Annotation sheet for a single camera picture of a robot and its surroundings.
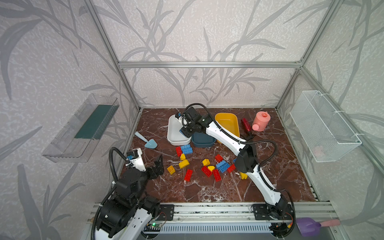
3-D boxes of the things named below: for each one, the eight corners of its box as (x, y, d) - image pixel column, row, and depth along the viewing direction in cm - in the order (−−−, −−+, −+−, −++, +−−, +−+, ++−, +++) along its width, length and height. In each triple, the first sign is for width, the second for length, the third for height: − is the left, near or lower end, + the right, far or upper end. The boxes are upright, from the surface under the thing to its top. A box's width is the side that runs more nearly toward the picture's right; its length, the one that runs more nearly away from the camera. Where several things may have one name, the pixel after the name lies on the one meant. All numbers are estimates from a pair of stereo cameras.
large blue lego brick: (222, 173, 88) (223, 172, 86) (215, 166, 91) (215, 164, 89) (229, 167, 91) (230, 165, 89) (222, 160, 94) (223, 158, 92)
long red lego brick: (183, 180, 86) (183, 179, 84) (187, 169, 90) (187, 168, 88) (189, 182, 85) (188, 181, 84) (193, 171, 89) (192, 170, 88)
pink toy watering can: (248, 136, 106) (253, 126, 96) (254, 119, 116) (258, 109, 107) (261, 141, 103) (267, 131, 94) (265, 123, 113) (271, 113, 104)
